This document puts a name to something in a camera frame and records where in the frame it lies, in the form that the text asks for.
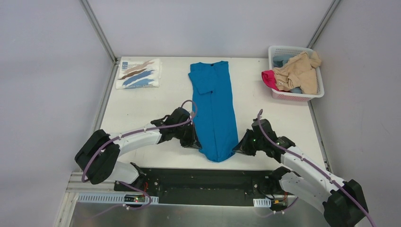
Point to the pink t-shirt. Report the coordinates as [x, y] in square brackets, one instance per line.
[269, 80]

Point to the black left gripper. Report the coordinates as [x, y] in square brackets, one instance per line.
[190, 137]

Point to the beige t-shirt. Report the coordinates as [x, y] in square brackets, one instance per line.
[300, 71]

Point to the white slotted cable duct right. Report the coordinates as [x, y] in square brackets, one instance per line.
[266, 203]

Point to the blue polo shirt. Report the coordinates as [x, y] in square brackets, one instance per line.
[215, 120]

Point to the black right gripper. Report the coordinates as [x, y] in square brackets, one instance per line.
[246, 143]

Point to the aluminium frame post left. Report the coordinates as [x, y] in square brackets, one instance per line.
[98, 29]

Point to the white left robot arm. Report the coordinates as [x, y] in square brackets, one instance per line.
[98, 158]

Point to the white slotted cable duct left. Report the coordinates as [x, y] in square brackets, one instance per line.
[116, 198]

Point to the folded white printed t-shirt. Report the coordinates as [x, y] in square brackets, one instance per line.
[138, 74]

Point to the white slotted cable duct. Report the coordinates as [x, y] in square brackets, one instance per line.
[266, 203]
[116, 198]

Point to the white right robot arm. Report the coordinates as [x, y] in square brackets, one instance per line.
[341, 202]

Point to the aluminium frame post right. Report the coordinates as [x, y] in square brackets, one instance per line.
[323, 23]

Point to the white plastic laundry basket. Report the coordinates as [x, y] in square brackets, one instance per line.
[296, 93]

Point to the grey-blue t-shirt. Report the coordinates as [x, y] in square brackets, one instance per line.
[280, 60]

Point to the aluminium frame post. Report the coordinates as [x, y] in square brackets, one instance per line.
[98, 29]
[323, 23]

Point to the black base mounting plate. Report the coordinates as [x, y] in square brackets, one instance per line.
[208, 187]

